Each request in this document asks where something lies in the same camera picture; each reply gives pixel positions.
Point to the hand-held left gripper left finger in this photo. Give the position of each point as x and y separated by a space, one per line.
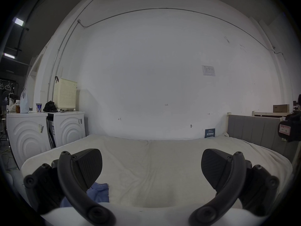
70 185

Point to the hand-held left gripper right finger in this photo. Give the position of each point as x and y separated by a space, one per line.
231 185

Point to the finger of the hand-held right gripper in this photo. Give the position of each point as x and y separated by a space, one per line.
294 128

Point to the cream shelf with carton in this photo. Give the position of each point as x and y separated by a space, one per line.
281 108

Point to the blue garment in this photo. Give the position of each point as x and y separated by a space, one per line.
100 193

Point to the grey padded headboard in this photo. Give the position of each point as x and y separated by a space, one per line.
254 131

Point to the dark blue card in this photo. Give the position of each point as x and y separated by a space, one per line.
210 133

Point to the white washing machine with basket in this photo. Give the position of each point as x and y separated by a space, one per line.
69 128

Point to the white washing machine with bag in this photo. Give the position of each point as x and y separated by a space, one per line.
25 135

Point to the bed with white sheet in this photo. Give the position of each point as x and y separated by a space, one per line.
152 168

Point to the white paper notice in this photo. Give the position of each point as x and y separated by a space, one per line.
208 70

